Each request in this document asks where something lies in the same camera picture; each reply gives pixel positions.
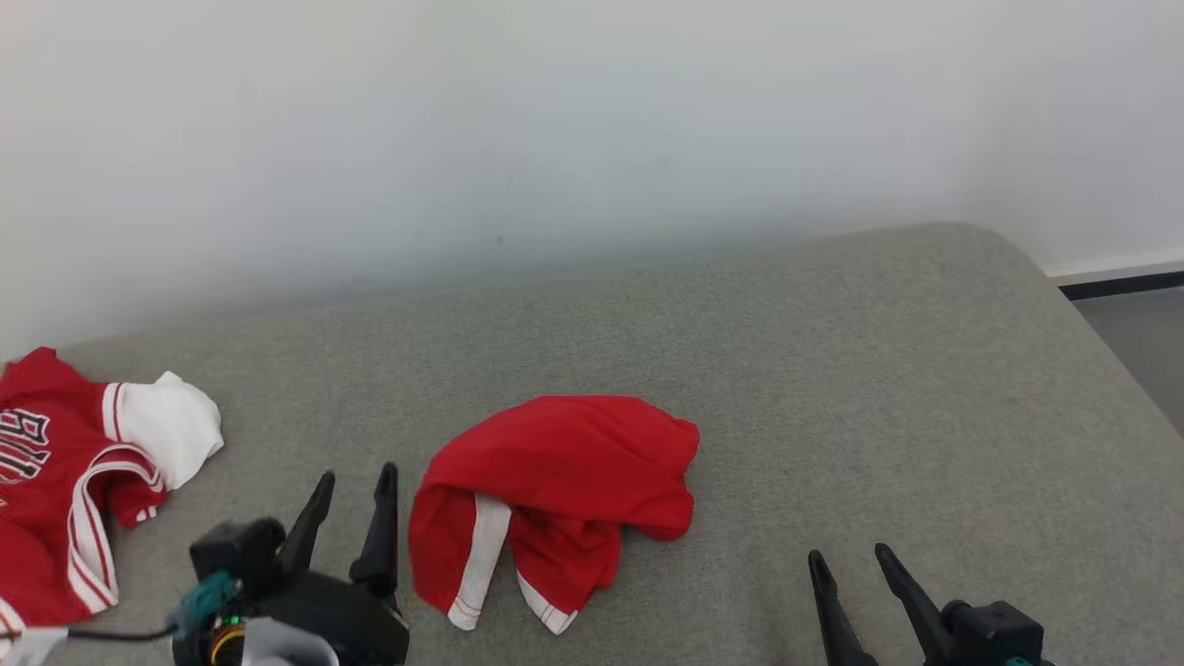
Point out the white and black baseboard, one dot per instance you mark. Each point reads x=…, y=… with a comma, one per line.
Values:
x=1124, y=277

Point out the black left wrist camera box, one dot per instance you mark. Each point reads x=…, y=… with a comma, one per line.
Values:
x=239, y=550

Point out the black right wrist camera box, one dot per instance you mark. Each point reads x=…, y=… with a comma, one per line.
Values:
x=994, y=634

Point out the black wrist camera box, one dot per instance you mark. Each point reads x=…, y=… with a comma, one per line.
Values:
x=239, y=550
x=994, y=634

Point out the red basketball jersey white sleeves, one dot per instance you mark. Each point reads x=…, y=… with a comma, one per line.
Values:
x=55, y=481

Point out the grey fabric sofa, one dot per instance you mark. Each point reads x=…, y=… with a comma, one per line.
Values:
x=832, y=388

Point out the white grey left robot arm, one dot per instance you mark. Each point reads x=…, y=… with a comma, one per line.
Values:
x=287, y=647

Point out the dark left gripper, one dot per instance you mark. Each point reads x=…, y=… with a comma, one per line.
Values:
x=342, y=615

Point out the red shorts white trim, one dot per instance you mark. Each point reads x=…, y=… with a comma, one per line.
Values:
x=564, y=462

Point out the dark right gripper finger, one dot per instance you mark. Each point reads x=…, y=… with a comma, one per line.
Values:
x=916, y=597
x=837, y=620

